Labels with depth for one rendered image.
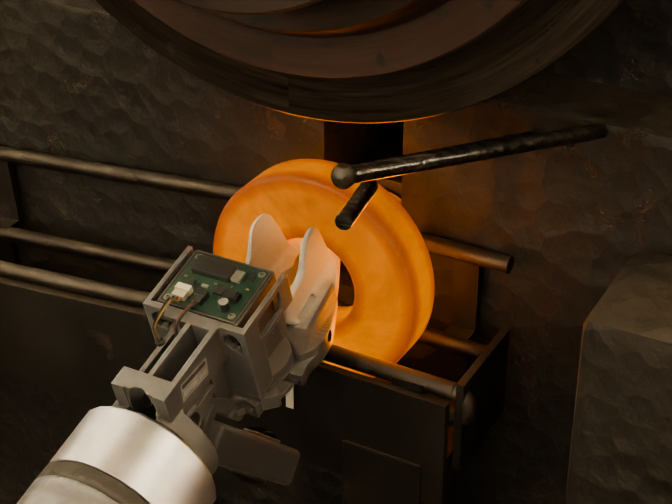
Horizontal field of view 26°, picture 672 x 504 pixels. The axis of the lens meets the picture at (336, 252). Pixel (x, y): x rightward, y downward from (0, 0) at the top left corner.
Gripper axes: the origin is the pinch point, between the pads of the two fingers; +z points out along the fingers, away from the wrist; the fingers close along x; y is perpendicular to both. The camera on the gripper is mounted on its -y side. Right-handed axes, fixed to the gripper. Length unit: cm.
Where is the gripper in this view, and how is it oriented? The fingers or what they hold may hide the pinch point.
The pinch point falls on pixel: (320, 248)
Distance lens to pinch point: 97.4
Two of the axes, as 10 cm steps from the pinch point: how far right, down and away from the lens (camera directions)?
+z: 4.6, -6.6, 5.9
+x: -8.8, -2.4, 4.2
